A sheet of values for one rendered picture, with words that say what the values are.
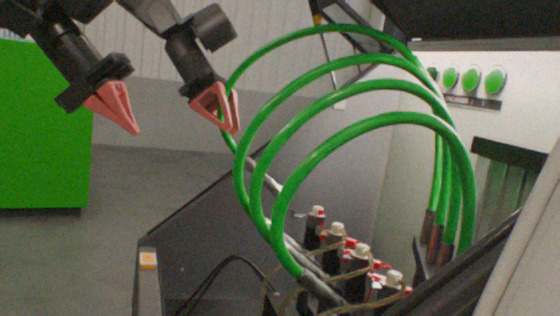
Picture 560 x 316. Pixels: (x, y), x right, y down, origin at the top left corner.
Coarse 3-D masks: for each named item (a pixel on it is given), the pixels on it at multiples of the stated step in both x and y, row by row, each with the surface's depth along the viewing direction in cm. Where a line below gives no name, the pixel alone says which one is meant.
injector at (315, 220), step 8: (312, 216) 76; (312, 224) 76; (320, 224) 76; (312, 232) 76; (296, 240) 77; (304, 240) 78; (312, 240) 77; (320, 240) 77; (304, 248) 77; (312, 248) 77; (304, 296) 79; (296, 304) 80; (304, 304) 79; (304, 312) 80
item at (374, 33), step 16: (304, 32) 79; (320, 32) 79; (352, 32) 78; (368, 32) 78; (272, 48) 81; (400, 48) 77; (240, 64) 82; (432, 112) 79; (432, 176) 81; (432, 192) 81; (432, 208) 81
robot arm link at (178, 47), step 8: (192, 24) 88; (184, 32) 87; (192, 32) 89; (168, 40) 87; (176, 40) 86; (184, 40) 86; (192, 40) 87; (200, 40) 87; (168, 48) 87; (176, 48) 86; (184, 48) 86; (192, 48) 86; (200, 48) 88; (176, 56) 86; (176, 64) 87
